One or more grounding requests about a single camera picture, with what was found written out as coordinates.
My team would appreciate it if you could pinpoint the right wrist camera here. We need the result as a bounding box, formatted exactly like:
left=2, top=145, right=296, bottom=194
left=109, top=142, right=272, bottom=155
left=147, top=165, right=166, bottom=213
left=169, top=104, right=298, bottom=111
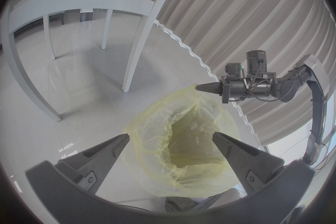
left=225, top=62, right=244, bottom=77

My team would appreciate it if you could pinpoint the beige curtain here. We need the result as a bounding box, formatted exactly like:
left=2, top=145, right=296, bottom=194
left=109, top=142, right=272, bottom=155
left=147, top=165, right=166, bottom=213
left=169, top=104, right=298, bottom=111
left=155, top=0, right=336, bottom=147

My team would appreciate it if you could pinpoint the white trash bin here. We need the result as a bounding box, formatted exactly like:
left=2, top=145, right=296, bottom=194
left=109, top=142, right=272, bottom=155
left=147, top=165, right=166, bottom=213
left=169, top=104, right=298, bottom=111
left=168, top=110, right=240, bottom=201

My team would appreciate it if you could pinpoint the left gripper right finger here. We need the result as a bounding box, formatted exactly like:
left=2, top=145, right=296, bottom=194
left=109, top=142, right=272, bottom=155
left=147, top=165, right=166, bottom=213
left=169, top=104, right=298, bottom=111
left=212, top=132, right=285, bottom=196

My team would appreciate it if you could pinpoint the yellow plastic bag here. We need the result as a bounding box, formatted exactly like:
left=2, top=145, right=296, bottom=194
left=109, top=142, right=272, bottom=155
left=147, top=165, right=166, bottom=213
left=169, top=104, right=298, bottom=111
left=123, top=83, right=241, bottom=198

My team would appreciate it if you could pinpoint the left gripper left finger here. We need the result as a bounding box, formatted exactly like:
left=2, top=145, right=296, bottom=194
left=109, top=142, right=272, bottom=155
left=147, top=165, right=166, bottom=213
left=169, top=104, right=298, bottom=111
left=56, top=134, right=130, bottom=194

